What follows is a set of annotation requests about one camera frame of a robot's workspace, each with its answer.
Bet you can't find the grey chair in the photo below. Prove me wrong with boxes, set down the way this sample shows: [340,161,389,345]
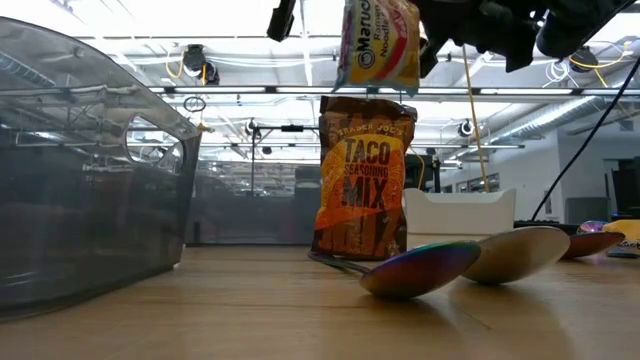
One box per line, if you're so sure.
[565,196,611,225]

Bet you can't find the white plastic bin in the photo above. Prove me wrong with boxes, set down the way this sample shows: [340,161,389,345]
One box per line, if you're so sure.
[402,187,517,237]

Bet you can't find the green-edged ramen noodle packet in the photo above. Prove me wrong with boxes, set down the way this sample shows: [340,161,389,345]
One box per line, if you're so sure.
[333,0,422,96]

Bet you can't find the black aluminium table frame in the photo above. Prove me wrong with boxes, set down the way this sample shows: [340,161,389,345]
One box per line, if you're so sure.
[514,219,581,235]

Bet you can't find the yellow cable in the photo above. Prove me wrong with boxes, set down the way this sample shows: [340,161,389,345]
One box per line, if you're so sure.
[462,43,491,194]

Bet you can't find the grey translucent plastic tray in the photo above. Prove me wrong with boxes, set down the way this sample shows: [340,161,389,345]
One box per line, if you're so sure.
[183,158,321,247]
[0,16,203,321]

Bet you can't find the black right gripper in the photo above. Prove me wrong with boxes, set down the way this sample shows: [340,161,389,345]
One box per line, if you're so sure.
[418,0,544,80]

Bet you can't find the yellow ramen noodle packet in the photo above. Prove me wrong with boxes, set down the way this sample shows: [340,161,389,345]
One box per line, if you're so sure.
[602,218,640,251]

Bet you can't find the blue-purple spoon with teal handle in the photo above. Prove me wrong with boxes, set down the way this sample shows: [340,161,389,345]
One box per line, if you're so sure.
[577,219,610,235]

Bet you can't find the black monitor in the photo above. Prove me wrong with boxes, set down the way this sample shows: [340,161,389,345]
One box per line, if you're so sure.
[404,153,435,191]

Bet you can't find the black cabinet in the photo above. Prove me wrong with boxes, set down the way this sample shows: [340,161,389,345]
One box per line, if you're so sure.
[612,158,640,217]

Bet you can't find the rainbow spoon with blue handle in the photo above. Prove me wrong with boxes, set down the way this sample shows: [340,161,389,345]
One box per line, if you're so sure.
[307,240,483,301]

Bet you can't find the silver ceiling air duct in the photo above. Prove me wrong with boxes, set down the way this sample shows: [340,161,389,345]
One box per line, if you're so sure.
[487,95,614,147]

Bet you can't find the brown taco seasoning packet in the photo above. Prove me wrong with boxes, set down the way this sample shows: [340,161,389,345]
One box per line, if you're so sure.
[310,95,419,262]

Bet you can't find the long black arm cable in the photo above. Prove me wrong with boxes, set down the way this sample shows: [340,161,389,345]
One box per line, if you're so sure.
[531,55,640,222]

